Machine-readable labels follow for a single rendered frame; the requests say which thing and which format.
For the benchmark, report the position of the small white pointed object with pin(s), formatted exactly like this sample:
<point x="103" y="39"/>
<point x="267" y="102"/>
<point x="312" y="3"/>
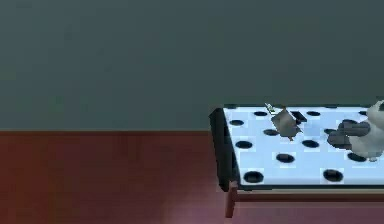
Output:
<point x="269" y="108"/>

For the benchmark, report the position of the bed with black-dotted white cover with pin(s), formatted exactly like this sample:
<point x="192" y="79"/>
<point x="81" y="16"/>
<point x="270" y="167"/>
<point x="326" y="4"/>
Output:
<point x="293" y="166"/>

